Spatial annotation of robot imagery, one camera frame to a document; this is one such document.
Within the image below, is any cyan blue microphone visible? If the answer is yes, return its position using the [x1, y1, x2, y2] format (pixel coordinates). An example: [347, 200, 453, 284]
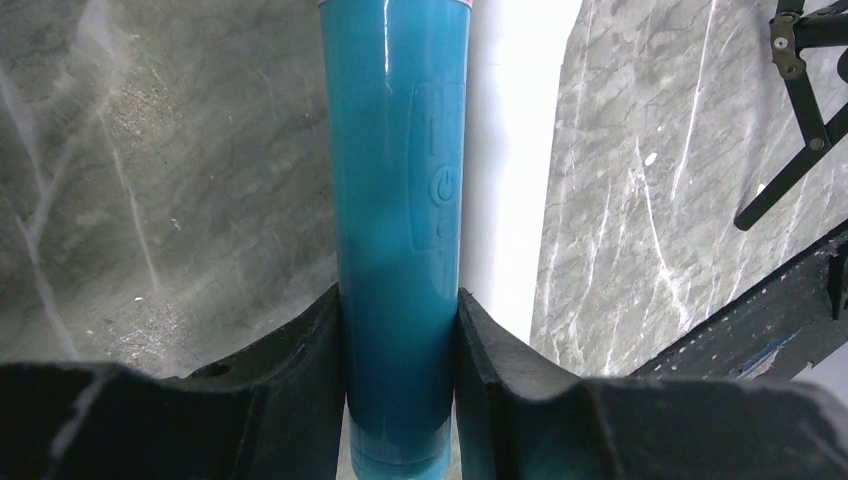
[319, 0, 472, 479]

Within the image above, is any white microphone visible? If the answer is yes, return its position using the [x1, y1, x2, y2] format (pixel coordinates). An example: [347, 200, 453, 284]
[460, 0, 582, 342]

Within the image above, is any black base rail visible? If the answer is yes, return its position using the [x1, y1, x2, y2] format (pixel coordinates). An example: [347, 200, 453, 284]
[634, 223, 847, 379]

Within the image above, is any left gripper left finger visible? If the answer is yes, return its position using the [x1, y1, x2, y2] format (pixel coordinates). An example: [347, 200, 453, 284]
[1, 288, 345, 479]

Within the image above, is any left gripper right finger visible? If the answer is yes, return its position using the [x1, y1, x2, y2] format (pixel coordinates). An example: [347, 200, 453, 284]
[455, 291, 847, 479]

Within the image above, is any black tripod stand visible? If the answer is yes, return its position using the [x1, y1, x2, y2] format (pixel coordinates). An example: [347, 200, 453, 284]
[734, 1, 847, 231]

